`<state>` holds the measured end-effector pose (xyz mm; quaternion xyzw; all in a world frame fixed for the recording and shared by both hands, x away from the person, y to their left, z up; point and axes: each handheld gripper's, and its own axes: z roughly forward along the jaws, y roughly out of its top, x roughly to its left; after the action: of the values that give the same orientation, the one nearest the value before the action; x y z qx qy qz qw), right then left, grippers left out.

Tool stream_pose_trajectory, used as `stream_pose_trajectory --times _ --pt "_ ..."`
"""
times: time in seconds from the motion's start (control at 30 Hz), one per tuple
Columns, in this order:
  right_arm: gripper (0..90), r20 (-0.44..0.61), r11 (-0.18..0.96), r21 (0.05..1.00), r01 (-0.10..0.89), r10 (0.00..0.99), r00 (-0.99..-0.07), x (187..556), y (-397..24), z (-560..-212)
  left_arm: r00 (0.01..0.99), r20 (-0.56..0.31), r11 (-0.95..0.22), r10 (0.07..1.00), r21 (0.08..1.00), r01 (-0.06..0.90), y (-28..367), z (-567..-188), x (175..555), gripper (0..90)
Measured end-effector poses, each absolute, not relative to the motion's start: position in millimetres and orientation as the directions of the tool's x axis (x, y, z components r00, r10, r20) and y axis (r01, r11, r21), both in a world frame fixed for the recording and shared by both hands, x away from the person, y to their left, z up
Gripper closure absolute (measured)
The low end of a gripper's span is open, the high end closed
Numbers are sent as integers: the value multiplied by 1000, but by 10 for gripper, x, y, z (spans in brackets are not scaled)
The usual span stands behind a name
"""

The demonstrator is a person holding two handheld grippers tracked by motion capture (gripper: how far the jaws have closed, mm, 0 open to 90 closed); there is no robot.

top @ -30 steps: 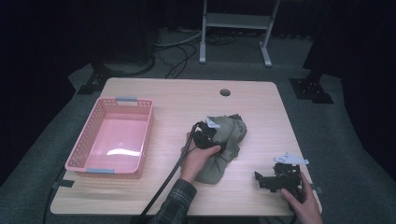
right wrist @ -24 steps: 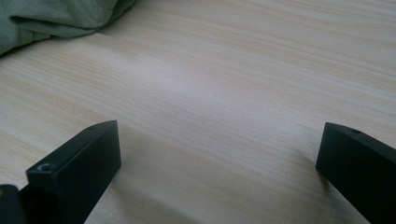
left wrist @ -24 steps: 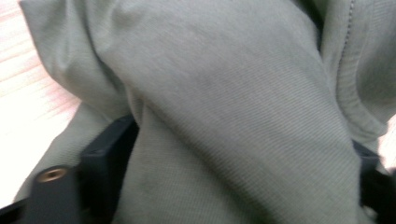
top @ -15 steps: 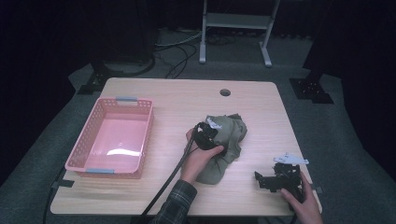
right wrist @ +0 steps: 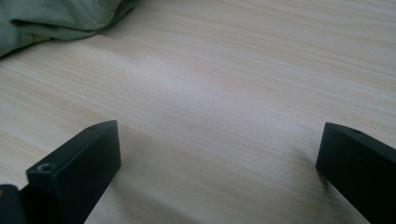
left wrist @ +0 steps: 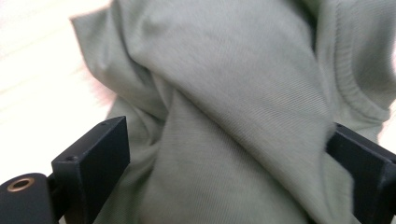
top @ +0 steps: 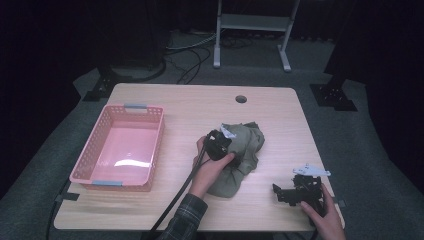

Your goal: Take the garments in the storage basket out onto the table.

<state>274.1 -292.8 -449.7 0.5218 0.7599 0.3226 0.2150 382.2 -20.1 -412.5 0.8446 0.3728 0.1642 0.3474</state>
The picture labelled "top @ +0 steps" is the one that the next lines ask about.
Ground black stand base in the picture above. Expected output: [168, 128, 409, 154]
[309, 75, 359, 112]
[82, 64, 134, 102]

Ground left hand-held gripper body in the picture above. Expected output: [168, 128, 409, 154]
[202, 123, 238, 163]

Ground black table edge strap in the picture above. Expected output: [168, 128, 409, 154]
[54, 192, 81, 203]

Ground person's right hand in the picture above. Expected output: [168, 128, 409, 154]
[299, 183, 348, 240]

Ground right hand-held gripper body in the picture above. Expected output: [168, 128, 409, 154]
[292, 163, 332, 218]

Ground white floor cable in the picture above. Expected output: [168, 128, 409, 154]
[165, 32, 218, 52]

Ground olive green cloth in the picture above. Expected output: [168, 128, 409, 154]
[206, 121, 266, 199]

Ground black floor cables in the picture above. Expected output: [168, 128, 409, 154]
[164, 46, 214, 85]

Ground pink plastic basket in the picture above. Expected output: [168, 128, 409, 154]
[69, 103, 166, 193]

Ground person's left hand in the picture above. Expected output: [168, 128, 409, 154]
[188, 135, 236, 200]

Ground white metal stand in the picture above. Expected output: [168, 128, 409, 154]
[213, 0, 301, 73]

